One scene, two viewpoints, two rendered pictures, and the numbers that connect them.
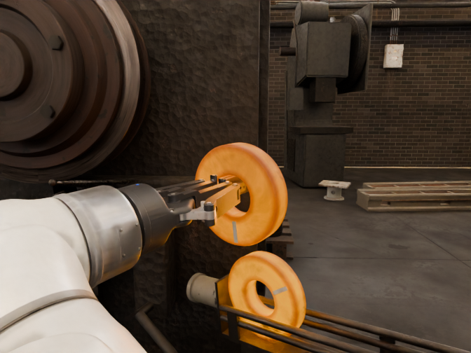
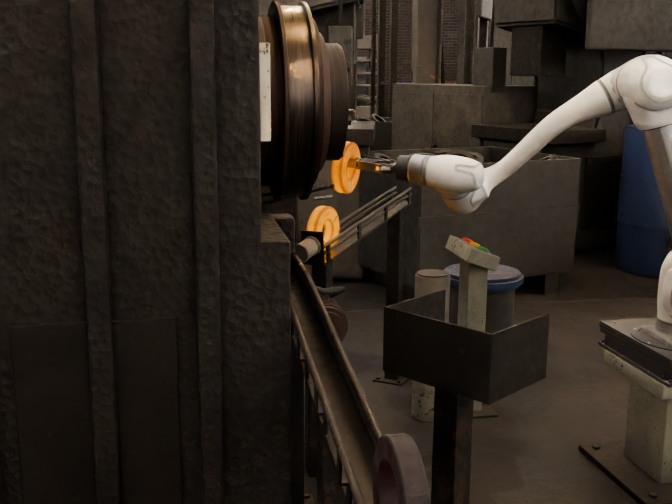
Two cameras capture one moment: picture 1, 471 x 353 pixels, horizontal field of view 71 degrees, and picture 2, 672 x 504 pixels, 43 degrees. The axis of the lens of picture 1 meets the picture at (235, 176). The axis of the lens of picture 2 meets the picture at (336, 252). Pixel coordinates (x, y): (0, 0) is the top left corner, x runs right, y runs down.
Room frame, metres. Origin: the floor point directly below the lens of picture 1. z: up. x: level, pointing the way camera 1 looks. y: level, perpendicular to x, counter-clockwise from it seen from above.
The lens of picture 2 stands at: (1.09, 2.47, 1.19)
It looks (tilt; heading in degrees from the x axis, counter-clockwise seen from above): 12 degrees down; 257
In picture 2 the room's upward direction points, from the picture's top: straight up
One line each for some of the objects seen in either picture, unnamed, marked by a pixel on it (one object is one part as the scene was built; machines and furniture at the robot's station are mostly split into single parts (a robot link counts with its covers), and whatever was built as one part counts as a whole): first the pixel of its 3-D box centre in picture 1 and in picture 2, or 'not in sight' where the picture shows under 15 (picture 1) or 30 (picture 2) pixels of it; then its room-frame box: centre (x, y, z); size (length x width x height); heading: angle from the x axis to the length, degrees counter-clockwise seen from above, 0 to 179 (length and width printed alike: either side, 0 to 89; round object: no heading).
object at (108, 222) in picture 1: (94, 234); (419, 170); (0.30, 0.14, 0.91); 0.09 x 0.06 x 0.09; 53
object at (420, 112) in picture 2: not in sight; (457, 158); (-1.26, -3.60, 0.55); 1.10 x 0.53 x 1.10; 108
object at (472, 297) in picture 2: not in sight; (471, 326); (-0.03, -0.22, 0.31); 0.24 x 0.16 x 0.62; 88
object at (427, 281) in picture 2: not in sight; (430, 345); (0.14, -0.19, 0.26); 0.12 x 0.12 x 0.52
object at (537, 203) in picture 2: not in sight; (458, 217); (-0.64, -1.97, 0.39); 1.03 x 0.83 x 0.77; 13
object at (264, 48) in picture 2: not in sight; (258, 91); (0.86, 0.76, 1.15); 0.26 x 0.02 x 0.18; 88
